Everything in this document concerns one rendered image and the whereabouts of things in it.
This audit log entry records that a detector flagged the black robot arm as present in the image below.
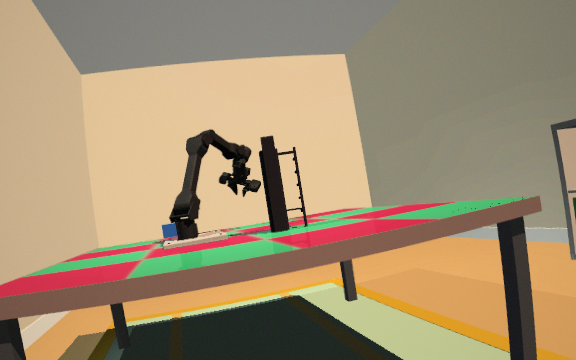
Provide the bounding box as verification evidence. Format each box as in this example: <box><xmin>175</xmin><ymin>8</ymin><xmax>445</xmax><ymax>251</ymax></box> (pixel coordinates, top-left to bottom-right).
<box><xmin>169</xmin><ymin>130</ymin><xmax>251</xmax><ymax>241</ymax></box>

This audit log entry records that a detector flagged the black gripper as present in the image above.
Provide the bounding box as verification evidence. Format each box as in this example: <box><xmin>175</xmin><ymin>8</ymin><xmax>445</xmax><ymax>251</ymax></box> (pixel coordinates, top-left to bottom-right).
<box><xmin>219</xmin><ymin>169</ymin><xmax>261</xmax><ymax>197</ymax></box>

